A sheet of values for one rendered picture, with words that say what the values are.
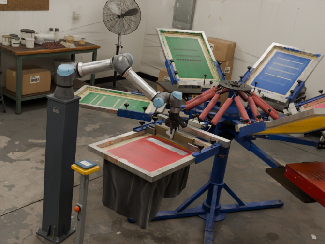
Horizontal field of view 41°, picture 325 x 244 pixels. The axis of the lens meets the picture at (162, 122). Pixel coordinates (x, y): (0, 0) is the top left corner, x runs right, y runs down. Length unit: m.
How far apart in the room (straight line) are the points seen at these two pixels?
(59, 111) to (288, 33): 4.69
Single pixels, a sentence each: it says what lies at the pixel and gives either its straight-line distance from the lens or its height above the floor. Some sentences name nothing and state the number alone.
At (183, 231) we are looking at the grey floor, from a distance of 4.08.
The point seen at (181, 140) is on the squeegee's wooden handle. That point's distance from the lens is 3.26.
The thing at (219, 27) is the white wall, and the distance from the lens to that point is 7.79.
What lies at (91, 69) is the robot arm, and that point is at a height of 1.42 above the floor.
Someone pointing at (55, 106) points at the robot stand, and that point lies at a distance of 3.33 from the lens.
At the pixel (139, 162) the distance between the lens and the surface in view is 2.97.
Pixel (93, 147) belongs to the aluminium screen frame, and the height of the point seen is 0.99.
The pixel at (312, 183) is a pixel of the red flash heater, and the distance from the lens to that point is 2.84.
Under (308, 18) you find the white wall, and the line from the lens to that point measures 7.12.
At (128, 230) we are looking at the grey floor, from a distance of 3.97.
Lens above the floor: 2.24
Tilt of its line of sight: 20 degrees down
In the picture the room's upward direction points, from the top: 8 degrees clockwise
